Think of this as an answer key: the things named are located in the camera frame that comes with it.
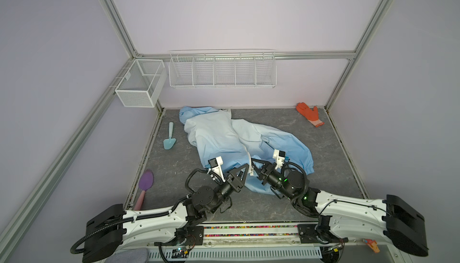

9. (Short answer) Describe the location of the mint green trowel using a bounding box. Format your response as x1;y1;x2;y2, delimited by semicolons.
163;122;176;150

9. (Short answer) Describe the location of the orange yellow toy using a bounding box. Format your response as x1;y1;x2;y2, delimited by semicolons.
363;239;380;253

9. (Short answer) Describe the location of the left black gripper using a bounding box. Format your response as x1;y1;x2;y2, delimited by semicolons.
209;164;249;215

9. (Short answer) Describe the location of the white slotted vent strip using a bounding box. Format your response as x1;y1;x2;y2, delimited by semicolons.
162;246;322;263

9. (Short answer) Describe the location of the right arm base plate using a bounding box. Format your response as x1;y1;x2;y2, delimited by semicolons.
297;222;349;245

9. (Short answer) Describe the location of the purple pink brush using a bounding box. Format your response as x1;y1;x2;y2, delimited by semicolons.
133;169;154;211

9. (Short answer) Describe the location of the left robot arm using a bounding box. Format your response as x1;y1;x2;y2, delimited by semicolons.
70;164;251;263

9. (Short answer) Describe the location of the green circuit board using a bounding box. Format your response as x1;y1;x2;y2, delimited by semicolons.
171;249;189;259

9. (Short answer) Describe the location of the white mesh box basket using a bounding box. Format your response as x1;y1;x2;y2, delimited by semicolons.
115;59;167;108

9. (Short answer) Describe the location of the light blue jacket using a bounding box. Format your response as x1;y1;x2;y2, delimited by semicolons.
179;107;314;175

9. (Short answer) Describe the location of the grey cloth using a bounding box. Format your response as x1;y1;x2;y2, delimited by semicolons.
113;249;149;263

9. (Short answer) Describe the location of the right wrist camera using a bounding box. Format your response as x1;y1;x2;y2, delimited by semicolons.
273;149;286;171

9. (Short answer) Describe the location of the orange red glove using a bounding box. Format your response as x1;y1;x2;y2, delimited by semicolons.
296;102;325;128

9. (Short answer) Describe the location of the white wire shelf basket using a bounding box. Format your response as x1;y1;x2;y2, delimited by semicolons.
169;49;277;89

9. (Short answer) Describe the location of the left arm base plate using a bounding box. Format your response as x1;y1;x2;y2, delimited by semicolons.
150;226;204;246

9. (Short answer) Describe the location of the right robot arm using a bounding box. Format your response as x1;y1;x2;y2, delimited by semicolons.
252;158;429;257

